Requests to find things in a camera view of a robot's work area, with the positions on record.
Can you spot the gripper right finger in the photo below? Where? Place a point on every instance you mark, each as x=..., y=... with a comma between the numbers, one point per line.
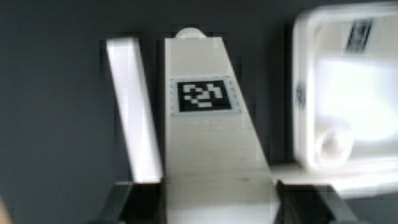
x=312, y=206

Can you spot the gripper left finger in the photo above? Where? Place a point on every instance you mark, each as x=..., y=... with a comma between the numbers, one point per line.
x=131, y=205

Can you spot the white desk leg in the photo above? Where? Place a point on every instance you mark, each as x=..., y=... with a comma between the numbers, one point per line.
x=218, y=186

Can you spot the white desk top tray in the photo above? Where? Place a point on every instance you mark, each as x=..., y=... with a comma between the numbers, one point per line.
x=344, y=86

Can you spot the white U-shaped border fence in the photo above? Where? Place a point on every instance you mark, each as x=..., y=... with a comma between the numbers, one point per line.
x=353, y=184

